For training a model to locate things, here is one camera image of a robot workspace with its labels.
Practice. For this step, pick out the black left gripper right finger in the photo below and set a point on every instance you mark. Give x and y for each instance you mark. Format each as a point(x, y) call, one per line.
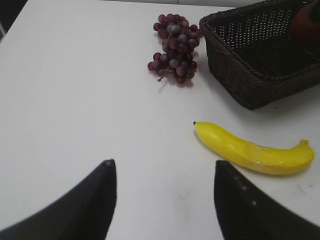
point(244, 212)

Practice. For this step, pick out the red grape bunch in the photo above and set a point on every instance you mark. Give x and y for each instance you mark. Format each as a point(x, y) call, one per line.
point(178, 39)

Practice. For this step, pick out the yellow banana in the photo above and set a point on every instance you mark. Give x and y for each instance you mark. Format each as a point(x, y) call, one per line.
point(261, 159)

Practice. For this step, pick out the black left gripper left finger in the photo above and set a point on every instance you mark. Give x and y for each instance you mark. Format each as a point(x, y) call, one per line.
point(83, 213)

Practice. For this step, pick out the dark brown wicker basket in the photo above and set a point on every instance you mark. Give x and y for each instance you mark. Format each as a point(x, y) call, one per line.
point(253, 56)

